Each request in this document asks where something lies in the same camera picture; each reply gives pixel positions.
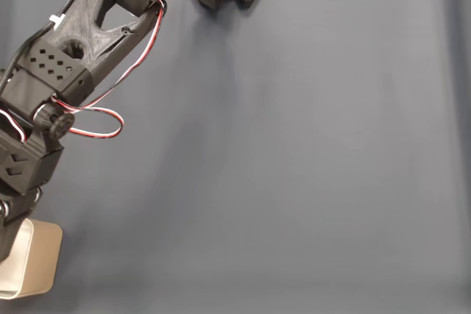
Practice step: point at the beige box with white inside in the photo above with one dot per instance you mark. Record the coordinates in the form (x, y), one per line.
(42, 259)

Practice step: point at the grey table mat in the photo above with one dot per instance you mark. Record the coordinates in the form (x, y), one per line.
(272, 181)

